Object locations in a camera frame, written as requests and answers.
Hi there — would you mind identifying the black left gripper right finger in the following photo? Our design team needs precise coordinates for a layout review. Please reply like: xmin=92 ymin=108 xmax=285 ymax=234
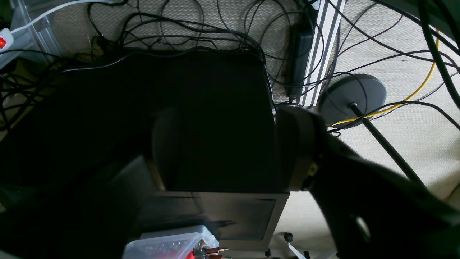
xmin=276 ymin=106 xmax=459 ymax=259

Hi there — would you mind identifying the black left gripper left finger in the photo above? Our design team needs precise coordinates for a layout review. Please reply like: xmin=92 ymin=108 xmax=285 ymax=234
xmin=0 ymin=108 xmax=180 ymax=259

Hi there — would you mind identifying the clear plastic parts box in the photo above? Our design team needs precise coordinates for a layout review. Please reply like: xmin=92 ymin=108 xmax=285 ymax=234
xmin=122 ymin=225 xmax=220 ymax=259

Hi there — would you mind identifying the round grey stand base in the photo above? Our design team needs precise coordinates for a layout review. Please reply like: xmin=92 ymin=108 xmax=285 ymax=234
xmin=317 ymin=74 xmax=387 ymax=128

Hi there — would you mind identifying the black computer tower case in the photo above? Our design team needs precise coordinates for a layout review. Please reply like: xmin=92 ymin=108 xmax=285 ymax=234
xmin=0 ymin=49 xmax=290 ymax=251

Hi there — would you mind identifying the black power adapter brick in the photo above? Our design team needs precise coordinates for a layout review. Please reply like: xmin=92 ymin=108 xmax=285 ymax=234
xmin=284 ymin=23 xmax=314 ymax=99

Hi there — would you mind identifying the white power strip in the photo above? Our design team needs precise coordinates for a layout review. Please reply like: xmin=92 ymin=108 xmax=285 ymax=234
xmin=0 ymin=28 xmax=14 ymax=53

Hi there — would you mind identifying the yellow cable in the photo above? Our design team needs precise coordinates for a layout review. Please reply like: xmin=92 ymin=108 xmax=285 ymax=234
xmin=328 ymin=31 xmax=441 ymax=127

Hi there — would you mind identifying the aluminium frame profile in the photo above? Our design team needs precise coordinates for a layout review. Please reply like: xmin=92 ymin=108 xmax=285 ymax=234
xmin=298 ymin=0 xmax=346 ymax=108

